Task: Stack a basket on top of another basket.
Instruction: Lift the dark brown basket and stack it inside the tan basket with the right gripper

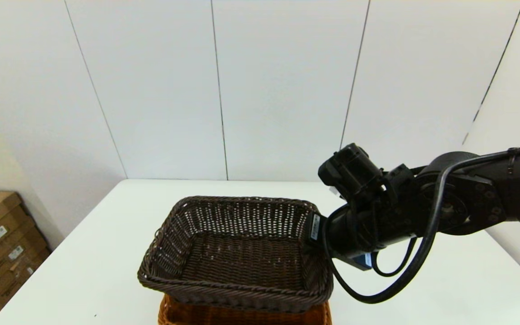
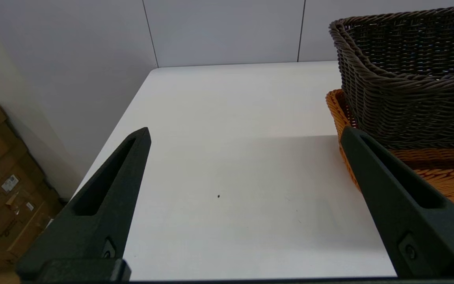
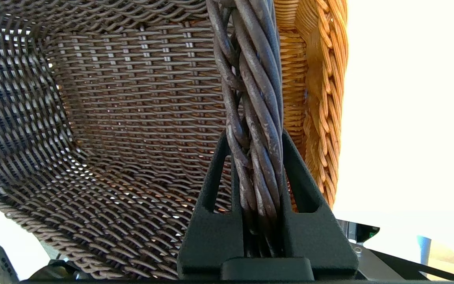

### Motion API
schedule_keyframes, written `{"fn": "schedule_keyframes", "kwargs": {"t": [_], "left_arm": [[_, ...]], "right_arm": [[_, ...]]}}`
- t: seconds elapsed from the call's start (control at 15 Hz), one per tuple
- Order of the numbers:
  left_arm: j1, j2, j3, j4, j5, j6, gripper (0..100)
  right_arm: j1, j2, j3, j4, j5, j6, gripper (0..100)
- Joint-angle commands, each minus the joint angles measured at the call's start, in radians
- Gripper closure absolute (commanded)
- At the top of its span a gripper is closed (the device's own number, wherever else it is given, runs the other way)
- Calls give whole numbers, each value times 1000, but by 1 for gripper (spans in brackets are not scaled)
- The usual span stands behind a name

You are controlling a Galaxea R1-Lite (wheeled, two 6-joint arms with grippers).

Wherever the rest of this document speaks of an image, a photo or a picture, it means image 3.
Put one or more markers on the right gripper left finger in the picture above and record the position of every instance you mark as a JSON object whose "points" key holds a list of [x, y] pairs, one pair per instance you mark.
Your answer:
{"points": [[211, 232]]}

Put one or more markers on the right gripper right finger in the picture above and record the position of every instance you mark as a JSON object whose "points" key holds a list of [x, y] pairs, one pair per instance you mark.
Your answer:
{"points": [[313, 232]]}

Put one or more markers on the dark brown wicker basket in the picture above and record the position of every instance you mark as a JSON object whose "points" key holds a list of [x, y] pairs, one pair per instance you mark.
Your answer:
{"points": [[132, 138]]}

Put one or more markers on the orange wicker basket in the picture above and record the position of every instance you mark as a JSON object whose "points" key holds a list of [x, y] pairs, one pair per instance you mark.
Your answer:
{"points": [[313, 79]]}

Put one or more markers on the pale metal table leg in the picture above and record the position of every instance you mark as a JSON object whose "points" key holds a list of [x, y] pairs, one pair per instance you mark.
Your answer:
{"points": [[424, 250]]}

